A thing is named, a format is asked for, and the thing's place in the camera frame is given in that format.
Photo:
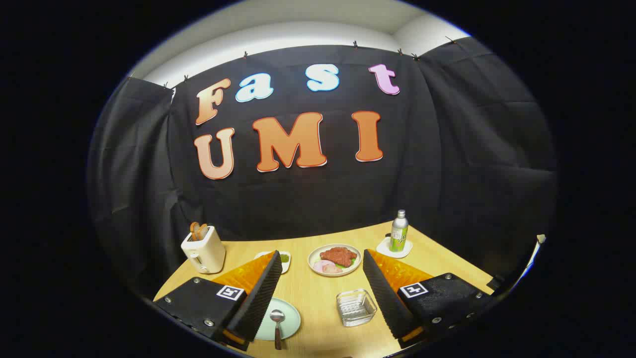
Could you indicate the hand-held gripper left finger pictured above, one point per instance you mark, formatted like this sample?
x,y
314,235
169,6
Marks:
x,y
258,303

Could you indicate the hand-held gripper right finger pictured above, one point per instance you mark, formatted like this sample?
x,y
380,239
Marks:
x,y
385,298

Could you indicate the metal perforated drain basket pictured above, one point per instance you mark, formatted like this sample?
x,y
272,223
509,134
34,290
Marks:
x,y
355,308

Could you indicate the light blue round plate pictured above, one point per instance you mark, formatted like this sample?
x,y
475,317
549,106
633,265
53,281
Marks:
x,y
290,320

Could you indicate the green lettuce leaf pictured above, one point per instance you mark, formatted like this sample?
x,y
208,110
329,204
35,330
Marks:
x,y
351,262

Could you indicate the white divided dish with beans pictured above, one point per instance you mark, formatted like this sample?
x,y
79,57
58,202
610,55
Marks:
x,y
284,258

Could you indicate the white square coaster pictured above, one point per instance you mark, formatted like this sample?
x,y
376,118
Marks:
x,y
405,250

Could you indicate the salmon pink ham slice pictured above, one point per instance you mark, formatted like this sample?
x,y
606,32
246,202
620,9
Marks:
x,y
335,270

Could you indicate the brown steak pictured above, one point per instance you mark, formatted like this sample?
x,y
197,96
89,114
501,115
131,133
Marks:
x,y
339,255

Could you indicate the silver bottle with green label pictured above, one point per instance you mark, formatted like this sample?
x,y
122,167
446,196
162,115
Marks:
x,y
399,236

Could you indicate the white toaster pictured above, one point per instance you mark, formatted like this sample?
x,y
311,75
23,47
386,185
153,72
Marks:
x,y
206,253

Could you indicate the pale pink ham slice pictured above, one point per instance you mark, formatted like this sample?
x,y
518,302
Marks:
x,y
320,266

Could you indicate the white oval food plate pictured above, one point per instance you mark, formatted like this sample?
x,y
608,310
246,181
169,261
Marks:
x,y
318,257

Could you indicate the toasted bread slices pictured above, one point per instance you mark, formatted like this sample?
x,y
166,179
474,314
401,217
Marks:
x,y
198,230

